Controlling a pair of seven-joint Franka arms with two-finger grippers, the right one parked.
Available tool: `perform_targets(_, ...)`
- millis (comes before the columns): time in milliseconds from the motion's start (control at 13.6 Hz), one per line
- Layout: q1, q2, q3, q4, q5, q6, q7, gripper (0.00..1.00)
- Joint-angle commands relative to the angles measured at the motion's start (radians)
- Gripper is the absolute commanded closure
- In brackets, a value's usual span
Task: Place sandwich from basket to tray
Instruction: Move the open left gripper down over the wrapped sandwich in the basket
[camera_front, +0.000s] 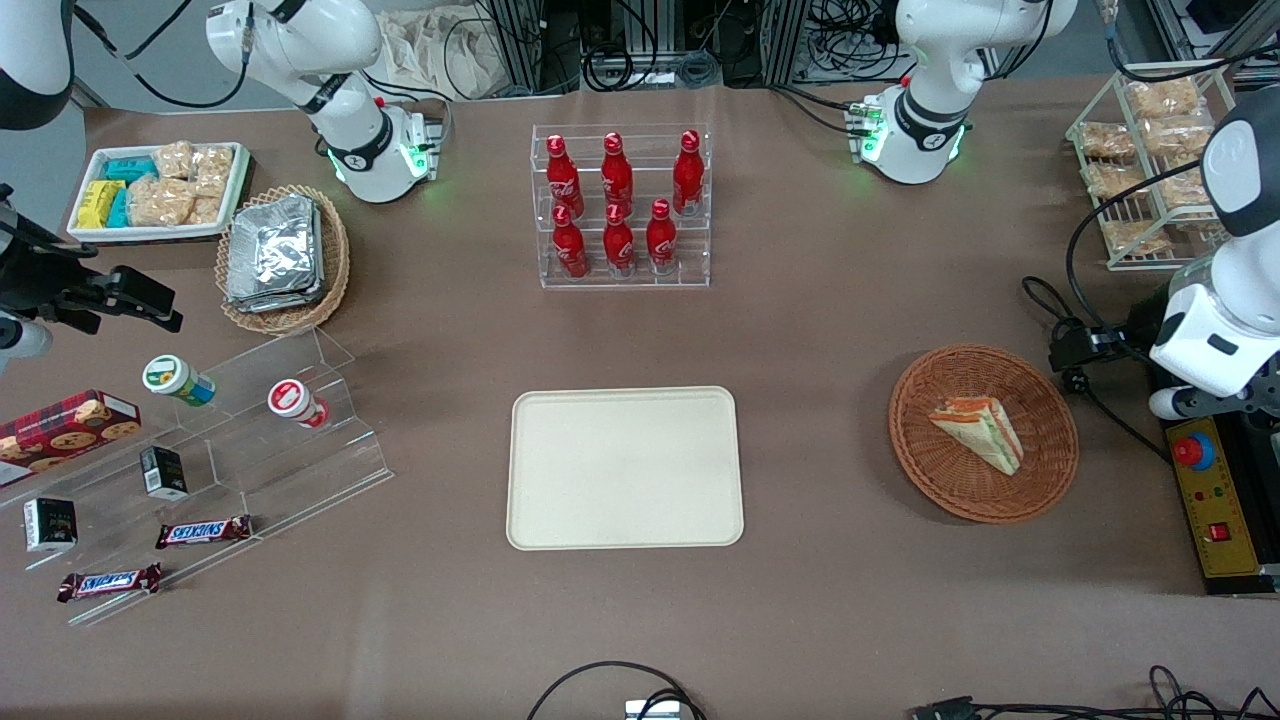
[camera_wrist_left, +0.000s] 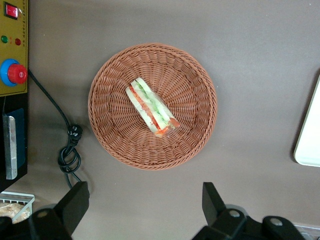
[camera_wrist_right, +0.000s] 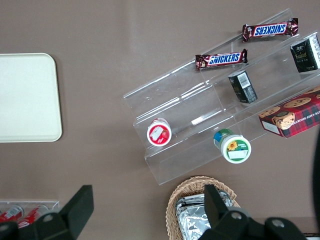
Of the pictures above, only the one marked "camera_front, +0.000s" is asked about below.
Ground beige cloth bag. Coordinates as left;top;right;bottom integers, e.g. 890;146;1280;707
378;8;507;101

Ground small black white box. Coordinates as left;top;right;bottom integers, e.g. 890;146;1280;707
22;496;79;554

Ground aluminium frame post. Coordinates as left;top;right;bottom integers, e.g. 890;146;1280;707
488;0;547;97

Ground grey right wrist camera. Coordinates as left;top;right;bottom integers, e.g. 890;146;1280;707
0;310;54;367

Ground triangle sandwich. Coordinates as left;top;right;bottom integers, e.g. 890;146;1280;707
928;396;1025;477

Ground yellow emergency stop box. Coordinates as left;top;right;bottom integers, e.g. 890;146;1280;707
1150;415;1280;599

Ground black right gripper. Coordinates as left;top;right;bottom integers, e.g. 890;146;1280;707
0;185;185;337

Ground brown snickers bar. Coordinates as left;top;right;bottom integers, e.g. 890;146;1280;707
154;514;254;551
56;562;164;604

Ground red cola bottle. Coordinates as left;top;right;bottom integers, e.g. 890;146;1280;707
552;205;589;281
646;198;678;276
603;202;636;278
672;129;705;217
546;134;585;219
601;131;635;216

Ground black cable with connector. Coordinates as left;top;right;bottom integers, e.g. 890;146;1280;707
910;664;1280;720

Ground yellow snack packet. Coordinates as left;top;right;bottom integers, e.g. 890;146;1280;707
77;180;126;230

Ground black coiled cables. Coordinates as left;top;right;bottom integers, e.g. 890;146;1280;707
578;40;723;93

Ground cup with green lid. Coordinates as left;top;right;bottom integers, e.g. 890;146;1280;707
141;354;217;409

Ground white rectangular snack tray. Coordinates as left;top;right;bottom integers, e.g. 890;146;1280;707
66;141;252;245

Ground clear acrylic bottle rack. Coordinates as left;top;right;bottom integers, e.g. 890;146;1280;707
531;123;713;291

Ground black looped cable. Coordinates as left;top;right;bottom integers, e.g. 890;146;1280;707
526;660;707;720

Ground black overhead cable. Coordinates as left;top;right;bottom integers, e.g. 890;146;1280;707
1103;0;1280;87

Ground clear acrylic step shelf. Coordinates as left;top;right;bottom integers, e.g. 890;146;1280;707
0;325;395;629

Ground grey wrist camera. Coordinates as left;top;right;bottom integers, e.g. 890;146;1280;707
1149;387;1243;422
0;310;54;367

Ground silver foil packet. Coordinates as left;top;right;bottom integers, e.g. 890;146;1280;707
224;268;329;314
230;194;321;291

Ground white wire rack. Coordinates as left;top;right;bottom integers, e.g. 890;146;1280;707
1064;61;1237;272

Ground black table cable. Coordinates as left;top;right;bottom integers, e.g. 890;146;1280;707
1021;275;1177;467

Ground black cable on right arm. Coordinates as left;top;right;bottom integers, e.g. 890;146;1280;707
72;0;253;111

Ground clear bag of biscuits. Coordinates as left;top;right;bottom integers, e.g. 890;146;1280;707
1084;161;1147;200
1077;121;1137;160
1139;114;1217;162
1154;164;1212;212
1099;219;1172;257
1124;77;1202;120

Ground cup with red lid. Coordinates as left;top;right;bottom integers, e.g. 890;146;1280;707
266;378;332;431

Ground round brown wicker basket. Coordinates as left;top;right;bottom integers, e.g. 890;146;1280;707
888;344;1081;525

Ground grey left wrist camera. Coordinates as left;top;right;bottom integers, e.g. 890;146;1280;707
1149;387;1243;422

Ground oval light wicker basket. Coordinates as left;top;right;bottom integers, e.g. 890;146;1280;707
215;184;352;337

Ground red cookie box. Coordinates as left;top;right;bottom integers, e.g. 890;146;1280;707
0;389;143;490

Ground beige plastic tray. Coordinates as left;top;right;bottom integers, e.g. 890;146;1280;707
506;386;746;552

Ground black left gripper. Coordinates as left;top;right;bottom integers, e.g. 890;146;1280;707
1049;295;1167;373

